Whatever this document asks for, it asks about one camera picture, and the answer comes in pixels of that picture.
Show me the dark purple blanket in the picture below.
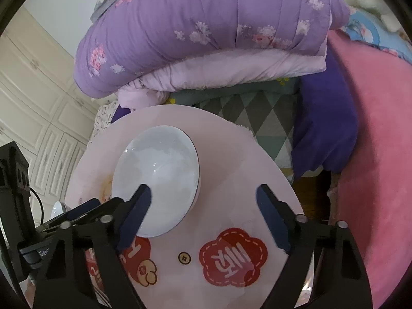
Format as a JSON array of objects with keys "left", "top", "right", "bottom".
[{"left": 291, "top": 48, "right": 359, "bottom": 179}]

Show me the pink fleece blanket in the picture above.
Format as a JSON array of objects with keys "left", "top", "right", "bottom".
[{"left": 325, "top": 30, "right": 412, "bottom": 309}]

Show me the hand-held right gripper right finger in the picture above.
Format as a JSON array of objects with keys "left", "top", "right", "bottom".
[{"left": 256, "top": 184, "right": 374, "bottom": 309}]

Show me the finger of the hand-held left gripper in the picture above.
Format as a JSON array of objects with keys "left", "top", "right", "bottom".
[{"left": 38, "top": 198, "right": 101, "bottom": 233}]

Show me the pink printed round table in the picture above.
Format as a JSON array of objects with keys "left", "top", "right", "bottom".
[{"left": 64, "top": 105, "right": 314, "bottom": 309}]

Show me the white plush toy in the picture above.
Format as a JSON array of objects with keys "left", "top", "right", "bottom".
[{"left": 348, "top": 0, "right": 409, "bottom": 33}]

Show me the white heart-print bedsheet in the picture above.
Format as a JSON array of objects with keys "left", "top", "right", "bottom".
[{"left": 92, "top": 101, "right": 119, "bottom": 139}]

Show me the white bowl grey rim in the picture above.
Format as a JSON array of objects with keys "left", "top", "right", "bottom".
[
  {"left": 51, "top": 201, "right": 73, "bottom": 222},
  {"left": 111, "top": 126, "right": 202, "bottom": 239}
]

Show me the blue plush pillow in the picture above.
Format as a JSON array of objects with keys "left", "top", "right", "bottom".
[{"left": 341, "top": 10, "right": 412, "bottom": 62}]

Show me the black cable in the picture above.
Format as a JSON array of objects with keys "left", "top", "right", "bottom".
[{"left": 29, "top": 188, "right": 46, "bottom": 226}]

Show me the purple floral quilt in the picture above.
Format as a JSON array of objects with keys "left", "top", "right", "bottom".
[{"left": 73, "top": 0, "right": 351, "bottom": 110}]

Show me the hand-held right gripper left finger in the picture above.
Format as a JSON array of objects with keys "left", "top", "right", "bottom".
[{"left": 32, "top": 183, "right": 152, "bottom": 309}]

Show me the triangle patterned pillow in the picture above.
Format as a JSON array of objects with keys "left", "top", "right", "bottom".
[{"left": 167, "top": 77, "right": 303, "bottom": 184}]

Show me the white wardrobe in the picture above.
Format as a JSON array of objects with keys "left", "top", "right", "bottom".
[{"left": 0, "top": 6, "right": 100, "bottom": 226}]

